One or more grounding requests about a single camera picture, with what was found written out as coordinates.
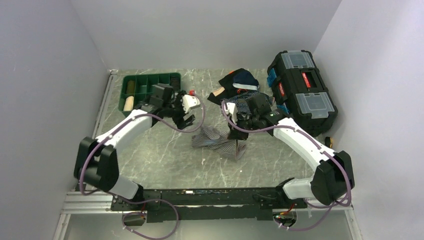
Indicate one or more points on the black rolled underwear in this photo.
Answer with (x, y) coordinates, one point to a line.
(175, 83)

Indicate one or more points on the aluminium frame rail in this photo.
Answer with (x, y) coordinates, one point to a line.
(101, 203)

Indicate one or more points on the cream rolled underwear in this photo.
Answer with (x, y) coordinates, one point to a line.
(128, 104)

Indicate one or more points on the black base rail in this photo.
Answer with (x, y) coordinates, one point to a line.
(260, 203)

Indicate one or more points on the black underwear tan patch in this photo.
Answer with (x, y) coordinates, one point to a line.
(226, 90)

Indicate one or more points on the olive rolled underwear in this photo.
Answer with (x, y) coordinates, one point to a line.
(130, 88)

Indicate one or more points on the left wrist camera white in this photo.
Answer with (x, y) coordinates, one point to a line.
(190, 101)

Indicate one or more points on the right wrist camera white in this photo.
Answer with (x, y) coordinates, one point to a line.
(231, 110)

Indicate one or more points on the dark navy underwear white band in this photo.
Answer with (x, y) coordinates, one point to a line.
(243, 79)

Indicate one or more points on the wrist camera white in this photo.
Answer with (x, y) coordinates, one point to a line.
(231, 110)
(190, 101)

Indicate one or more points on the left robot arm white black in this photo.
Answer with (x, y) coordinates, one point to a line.
(96, 167)

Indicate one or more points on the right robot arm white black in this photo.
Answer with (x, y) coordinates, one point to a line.
(332, 181)

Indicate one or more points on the black toolbox clear lids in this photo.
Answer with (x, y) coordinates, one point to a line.
(298, 88)

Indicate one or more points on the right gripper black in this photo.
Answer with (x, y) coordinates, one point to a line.
(234, 133)

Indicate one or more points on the green divided organizer tray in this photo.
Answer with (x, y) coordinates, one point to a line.
(144, 86)

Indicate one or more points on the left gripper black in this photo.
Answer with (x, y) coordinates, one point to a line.
(180, 121)

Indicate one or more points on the grey striped underwear orange trim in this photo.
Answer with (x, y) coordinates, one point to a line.
(216, 140)

